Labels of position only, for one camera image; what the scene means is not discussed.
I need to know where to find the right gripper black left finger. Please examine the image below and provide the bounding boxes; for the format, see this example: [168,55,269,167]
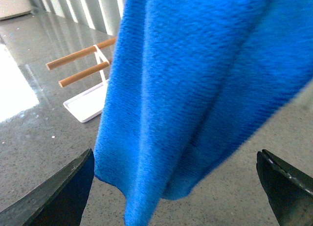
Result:
[0,149,94,226]

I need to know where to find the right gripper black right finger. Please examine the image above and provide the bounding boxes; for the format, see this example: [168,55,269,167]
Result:
[256,149,313,226]

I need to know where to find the blue microfiber cloth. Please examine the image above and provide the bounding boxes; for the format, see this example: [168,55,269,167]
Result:
[94,0,313,226]

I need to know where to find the white towel rack wooden bars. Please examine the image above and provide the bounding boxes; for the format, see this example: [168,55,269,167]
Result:
[46,37,116,123]

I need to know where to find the white pleated curtain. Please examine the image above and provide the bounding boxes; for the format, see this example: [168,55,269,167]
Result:
[30,0,125,36]

